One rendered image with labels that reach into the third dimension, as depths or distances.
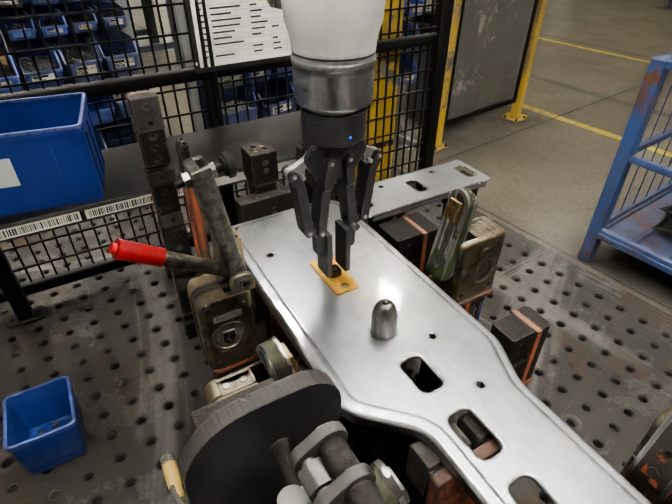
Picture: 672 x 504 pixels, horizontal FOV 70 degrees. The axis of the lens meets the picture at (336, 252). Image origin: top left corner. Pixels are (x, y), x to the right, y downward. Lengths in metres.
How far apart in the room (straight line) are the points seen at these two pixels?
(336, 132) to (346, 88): 0.05
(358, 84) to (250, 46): 0.61
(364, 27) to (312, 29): 0.05
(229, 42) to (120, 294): 0.61
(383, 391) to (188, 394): 0.49
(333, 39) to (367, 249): 0.35
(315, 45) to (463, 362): 0.38
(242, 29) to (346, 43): 0.61
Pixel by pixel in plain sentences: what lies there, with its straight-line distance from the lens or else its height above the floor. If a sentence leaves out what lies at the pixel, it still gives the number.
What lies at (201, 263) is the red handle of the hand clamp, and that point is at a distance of 0.58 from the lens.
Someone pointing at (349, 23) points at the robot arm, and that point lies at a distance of 0.50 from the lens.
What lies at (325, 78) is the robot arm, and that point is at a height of 1.29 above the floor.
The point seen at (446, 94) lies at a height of 0.38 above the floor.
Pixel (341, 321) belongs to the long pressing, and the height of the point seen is 1.00.
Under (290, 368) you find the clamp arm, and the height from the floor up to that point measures 1.09.
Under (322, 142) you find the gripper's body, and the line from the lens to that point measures 0.55.
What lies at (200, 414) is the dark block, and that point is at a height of 1.12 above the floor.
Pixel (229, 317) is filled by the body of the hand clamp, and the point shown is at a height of 1.02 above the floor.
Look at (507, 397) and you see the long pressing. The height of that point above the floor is 1.00.
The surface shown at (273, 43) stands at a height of 1.18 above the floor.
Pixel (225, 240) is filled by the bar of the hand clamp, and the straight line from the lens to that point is 0.56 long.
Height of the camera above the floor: 1.44
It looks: 36 degrees down
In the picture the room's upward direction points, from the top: straight up
